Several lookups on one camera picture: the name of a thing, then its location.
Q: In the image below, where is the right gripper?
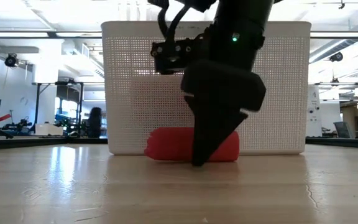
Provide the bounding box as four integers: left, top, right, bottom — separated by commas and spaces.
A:
180, 59, 267, 167

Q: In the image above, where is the red bandage roll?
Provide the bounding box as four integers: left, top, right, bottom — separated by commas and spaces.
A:
144, 126, 241, 162

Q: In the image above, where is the white perforated plastic basket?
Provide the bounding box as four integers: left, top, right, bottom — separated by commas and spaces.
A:
100, 21, 312, 156

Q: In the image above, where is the white standing device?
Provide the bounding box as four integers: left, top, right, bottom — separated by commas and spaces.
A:
306, 85, 322, 138

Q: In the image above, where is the black office chair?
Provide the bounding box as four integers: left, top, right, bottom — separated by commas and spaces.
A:
87, 106, 104, 139

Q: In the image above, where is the grey office chair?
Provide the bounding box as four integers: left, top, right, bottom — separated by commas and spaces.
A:
333, 121, 352, 139

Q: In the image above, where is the white box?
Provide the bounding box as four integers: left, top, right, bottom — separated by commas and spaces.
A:
34, 123, 65, 136

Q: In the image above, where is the black metal rack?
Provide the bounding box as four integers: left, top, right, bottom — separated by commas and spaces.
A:
31, 80, 85, 138

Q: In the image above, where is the blue and black machine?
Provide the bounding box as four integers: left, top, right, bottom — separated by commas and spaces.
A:
1, 116, 37, 133

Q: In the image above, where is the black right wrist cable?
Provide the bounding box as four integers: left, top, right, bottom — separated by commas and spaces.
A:
147, 0, 217, 43

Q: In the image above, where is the black ceiling camera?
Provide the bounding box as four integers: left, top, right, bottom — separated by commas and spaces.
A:
328, 51, 344, 63
4, 53, 20, 68

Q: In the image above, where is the black metal table frame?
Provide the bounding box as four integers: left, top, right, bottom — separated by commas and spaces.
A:
0, 136, 358, 152

